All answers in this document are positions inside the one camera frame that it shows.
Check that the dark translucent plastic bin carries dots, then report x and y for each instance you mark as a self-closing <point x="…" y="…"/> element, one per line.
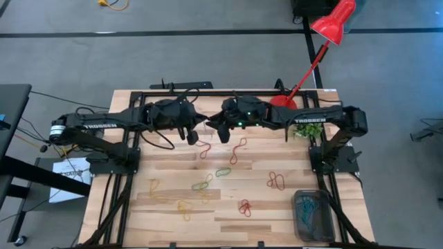
<point x="328" y="207"/>

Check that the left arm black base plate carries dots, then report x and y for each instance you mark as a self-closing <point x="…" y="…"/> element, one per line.
<point x="114" y="167"/>

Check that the black caster wheel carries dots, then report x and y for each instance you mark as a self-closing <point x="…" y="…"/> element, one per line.
<point x="20" y="239"/>

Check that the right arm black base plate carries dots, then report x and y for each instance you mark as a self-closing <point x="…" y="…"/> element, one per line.
<point x="346" y="166"/>

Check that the red desk lamp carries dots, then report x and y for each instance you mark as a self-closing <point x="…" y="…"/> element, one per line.
<point x="332" y="24"/>

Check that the black floor stand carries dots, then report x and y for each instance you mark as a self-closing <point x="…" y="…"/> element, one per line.
<point x="429" y="129"/>

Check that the black wheeled cart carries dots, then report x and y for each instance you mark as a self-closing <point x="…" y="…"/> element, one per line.
<point x="301" y="8"/>

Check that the black desk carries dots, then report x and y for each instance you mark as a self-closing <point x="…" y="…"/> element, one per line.
<point x="14" y="103"/>

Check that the green rubber band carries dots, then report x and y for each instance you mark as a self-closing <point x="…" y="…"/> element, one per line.
<point x="217" y="173"/>
<point x="200" y="186"/>

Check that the black metal table frame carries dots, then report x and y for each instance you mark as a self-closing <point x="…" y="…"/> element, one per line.
<point x="221" y="93"/>

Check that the red rubber band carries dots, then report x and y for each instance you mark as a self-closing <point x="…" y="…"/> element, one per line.
<point x="236" y="150"/>
<point x="275" y="180"/>
<point x="203" y="154"/>
<point x="245" y="207"/>

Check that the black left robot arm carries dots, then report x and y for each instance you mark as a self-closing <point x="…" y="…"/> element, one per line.
<point x="104" y="121"/>

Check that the small black camera bracket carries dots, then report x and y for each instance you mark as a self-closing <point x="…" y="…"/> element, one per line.
<point x="261" y="244"/>
<point x="172" y="245"/>

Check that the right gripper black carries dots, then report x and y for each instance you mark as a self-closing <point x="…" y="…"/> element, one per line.
<point x="245" y="110"/>

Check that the black bar behind table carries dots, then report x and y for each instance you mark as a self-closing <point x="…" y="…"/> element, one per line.
<point x="194" y="85"/>

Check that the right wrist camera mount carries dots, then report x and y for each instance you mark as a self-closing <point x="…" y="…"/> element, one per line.
<point x="223" y="135"/>

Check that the small green potted plant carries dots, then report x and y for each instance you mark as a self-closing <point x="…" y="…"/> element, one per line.
<point x="308" y="130"/>

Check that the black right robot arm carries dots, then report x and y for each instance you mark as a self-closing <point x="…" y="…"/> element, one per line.
<point x="311" y="115"/>

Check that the white paper sheet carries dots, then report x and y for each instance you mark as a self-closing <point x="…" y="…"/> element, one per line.
<point x="65" y="165"/>

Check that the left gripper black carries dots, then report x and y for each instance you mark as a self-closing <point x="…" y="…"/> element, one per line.
<point x="169" y="114"/>

